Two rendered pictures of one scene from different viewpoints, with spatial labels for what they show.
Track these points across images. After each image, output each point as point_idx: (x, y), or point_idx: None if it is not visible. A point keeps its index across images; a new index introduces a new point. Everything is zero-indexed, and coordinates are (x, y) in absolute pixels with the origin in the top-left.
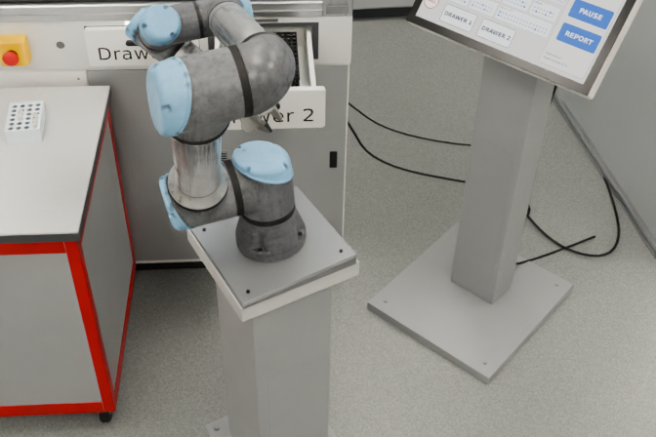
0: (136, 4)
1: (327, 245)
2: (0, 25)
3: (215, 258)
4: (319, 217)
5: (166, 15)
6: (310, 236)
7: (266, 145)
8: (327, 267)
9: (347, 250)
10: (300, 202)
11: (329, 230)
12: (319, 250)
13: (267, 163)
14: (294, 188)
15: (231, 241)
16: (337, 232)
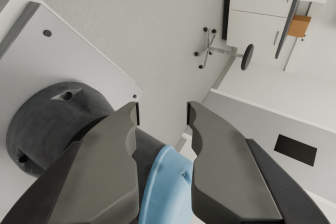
0: None
1: (123, 97)
2: None
3: (10, 204)
4: (104, 63)
5: None
6: (105, 96)
7: (186, 202)
8: None
9: (138, 91)
10: (69, 46)
11: (119, 77)
12: (118, 106)
13: (190, 217)
14: (42, 14)
15: (11, 170)
16: (126, 76)
